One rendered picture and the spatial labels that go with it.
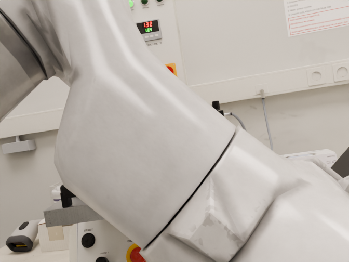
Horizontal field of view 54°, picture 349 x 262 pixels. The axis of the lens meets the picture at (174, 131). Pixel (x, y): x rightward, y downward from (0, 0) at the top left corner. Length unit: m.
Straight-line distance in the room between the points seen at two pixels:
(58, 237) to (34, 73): 0.89
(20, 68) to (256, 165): 0.17
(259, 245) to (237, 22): 1.45
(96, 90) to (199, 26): 1.41
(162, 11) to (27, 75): 0.96
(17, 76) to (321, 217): 0.21
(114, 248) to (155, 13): 0.75
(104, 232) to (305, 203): 0.71
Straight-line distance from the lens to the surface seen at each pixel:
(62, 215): 0.65
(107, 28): 0.23
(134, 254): 0.84
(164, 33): 1.19
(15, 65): 0.26
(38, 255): 1.16
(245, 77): 1.52
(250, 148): 0.22
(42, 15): 0.25
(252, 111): 1.56
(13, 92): 0.27
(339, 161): 0.47
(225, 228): 0.19
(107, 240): 0.87
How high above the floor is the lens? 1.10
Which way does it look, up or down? 3 degrees down
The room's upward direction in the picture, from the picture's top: 9 degrees counter-clockwise
